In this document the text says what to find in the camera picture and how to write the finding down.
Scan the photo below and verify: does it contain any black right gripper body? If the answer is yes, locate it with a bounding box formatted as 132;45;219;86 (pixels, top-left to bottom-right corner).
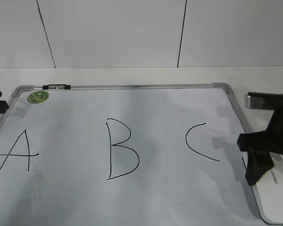
237;107;283;155

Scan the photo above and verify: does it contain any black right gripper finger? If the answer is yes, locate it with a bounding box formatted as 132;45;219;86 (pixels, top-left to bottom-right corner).
245;148;274;186

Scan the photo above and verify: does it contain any white whiteboard eraser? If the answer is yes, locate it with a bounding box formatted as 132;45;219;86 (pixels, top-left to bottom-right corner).
252;153;283;225

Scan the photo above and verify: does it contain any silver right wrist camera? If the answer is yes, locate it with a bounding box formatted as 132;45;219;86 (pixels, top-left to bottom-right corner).
244;92;283;110

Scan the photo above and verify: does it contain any white whiteboard with aluminium frame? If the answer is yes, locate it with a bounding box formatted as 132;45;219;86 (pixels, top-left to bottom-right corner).
0;87;265;226

